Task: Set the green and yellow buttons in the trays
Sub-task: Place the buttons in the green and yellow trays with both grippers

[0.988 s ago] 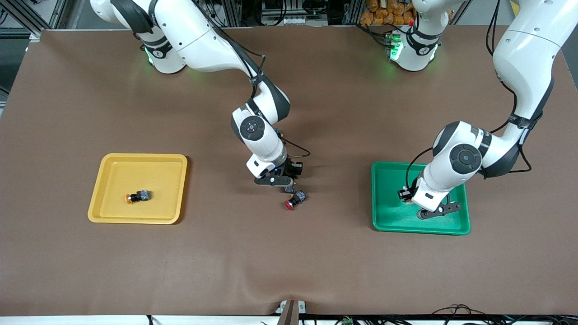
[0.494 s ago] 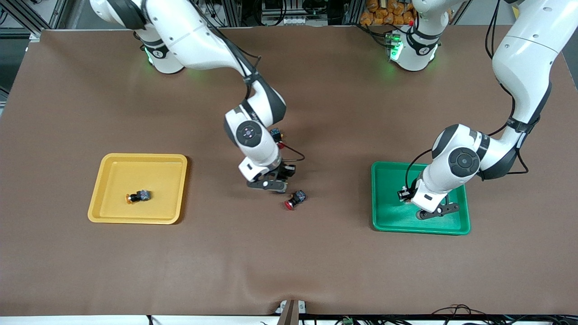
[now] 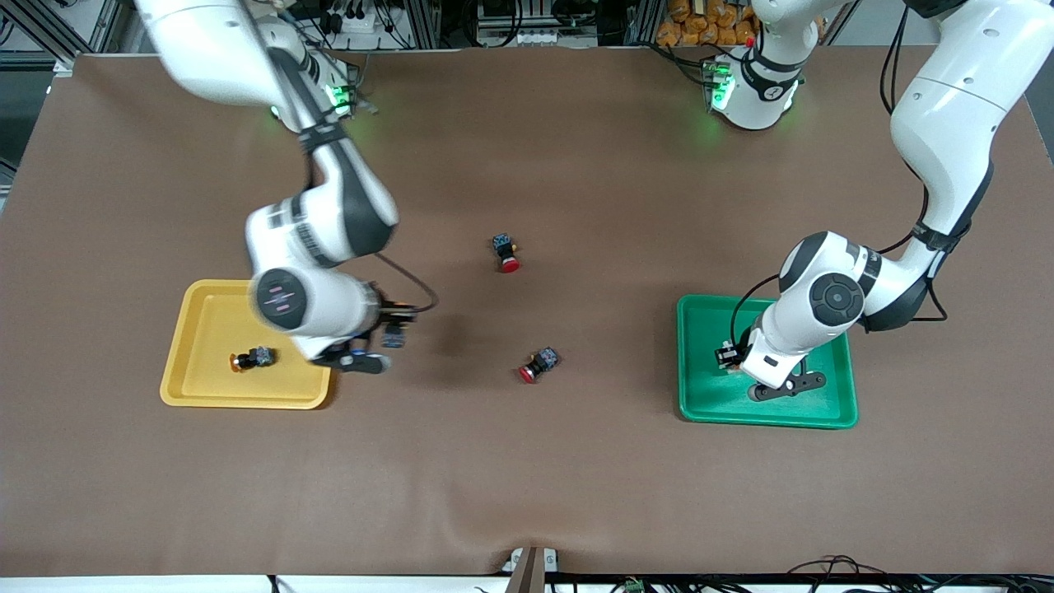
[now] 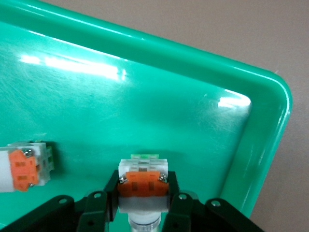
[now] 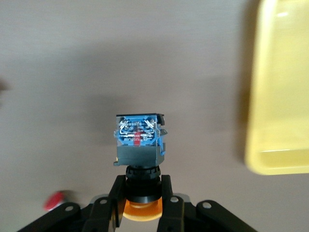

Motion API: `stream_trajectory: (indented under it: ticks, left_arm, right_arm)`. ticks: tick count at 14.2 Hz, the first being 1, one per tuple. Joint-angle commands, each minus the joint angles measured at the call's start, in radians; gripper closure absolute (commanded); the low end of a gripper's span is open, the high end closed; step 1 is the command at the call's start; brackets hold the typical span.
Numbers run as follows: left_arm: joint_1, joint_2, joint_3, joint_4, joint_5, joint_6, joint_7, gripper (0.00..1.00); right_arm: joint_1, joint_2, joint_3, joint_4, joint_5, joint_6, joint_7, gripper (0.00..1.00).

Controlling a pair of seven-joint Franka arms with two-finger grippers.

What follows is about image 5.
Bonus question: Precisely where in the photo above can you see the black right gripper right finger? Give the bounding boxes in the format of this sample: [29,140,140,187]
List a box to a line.
[156,175,201,232]

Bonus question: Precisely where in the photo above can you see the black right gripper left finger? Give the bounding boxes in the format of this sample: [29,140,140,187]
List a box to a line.
[83,175,126,232]

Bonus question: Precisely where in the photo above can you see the yellow push button switch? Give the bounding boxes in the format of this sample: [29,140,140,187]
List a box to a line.
[112,113,169,222]

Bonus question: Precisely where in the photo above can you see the yellow plastic tray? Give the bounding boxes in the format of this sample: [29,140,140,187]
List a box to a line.
[243,0,309,176]

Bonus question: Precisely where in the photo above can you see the red push button switch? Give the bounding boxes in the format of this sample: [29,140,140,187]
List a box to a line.
[43,190,66,211]

